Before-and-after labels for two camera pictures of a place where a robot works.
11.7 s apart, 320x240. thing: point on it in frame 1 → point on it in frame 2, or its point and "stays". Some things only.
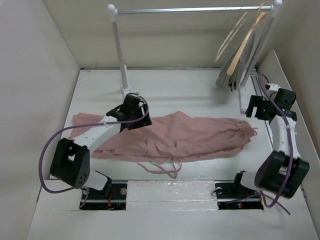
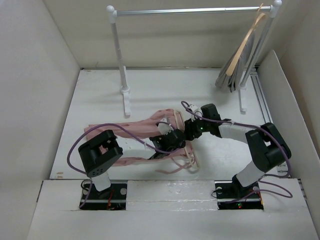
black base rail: x=228 y=197 stays
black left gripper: x=144 y=122 → x=179 y=147
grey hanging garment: x=223 y=80 stays
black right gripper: x=256 y=101 → x=189 y=129
